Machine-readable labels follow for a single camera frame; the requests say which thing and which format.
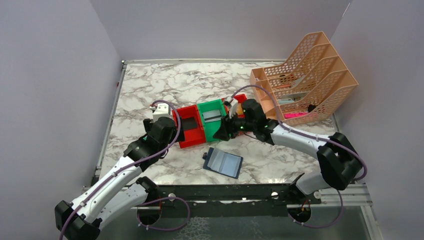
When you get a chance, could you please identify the green plastic bin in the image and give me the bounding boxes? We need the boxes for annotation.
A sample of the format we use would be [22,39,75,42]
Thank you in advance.
[197,99,227,142]

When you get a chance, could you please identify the red bin with gold card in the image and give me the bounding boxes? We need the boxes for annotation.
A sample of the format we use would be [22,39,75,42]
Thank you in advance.
[221,94,247,118]

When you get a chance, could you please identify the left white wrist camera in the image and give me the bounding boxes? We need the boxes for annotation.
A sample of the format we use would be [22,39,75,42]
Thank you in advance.
[149,103,173,122]

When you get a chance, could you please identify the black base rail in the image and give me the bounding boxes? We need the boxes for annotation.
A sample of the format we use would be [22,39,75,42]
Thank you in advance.
[136,183,322,221]

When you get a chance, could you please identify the silver gray item in organizer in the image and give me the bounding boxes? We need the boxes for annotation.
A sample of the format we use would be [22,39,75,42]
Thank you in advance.
[277,92,309,105]

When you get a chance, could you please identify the peach plastic file organizer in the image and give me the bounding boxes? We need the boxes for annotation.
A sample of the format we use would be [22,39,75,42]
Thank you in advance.
[250,31,358,126]

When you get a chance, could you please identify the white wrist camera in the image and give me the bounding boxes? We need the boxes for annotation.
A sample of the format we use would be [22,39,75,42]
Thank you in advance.
[224,96,239,119]
[149,103,173,122]

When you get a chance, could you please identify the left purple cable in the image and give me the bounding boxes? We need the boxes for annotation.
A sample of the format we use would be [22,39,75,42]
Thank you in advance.
[58,99,182,240]

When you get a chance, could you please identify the black clip in organizer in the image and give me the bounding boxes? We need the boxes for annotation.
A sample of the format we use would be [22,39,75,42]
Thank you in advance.
[307,104,317,113]

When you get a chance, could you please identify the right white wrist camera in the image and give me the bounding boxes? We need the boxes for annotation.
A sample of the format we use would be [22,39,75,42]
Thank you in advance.
[224,96,239,119]

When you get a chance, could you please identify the pink highlighter marker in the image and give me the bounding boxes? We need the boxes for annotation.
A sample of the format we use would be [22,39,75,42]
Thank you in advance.
[283,112,307,119]

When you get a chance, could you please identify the red bin with black card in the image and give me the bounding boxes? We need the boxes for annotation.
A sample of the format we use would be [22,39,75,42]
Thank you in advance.
[177,105,206,149]

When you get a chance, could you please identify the black card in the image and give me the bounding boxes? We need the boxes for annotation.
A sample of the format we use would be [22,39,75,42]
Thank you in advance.
[181,117,198,131]

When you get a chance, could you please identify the navy blue card holder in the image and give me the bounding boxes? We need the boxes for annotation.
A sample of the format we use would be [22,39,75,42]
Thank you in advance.
[202,147,244,179]

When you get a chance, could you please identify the silver card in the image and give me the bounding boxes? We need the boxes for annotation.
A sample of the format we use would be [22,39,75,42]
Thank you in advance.
[202,109,221,123]

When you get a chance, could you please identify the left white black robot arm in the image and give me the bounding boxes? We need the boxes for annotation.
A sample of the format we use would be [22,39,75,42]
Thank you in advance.
[54,116,182,240]

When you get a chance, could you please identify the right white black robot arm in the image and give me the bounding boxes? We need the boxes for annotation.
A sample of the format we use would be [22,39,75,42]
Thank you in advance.
[213,99,366,204]

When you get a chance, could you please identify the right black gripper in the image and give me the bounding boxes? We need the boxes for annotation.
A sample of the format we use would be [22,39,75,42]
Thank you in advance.
[213,109,256,141]

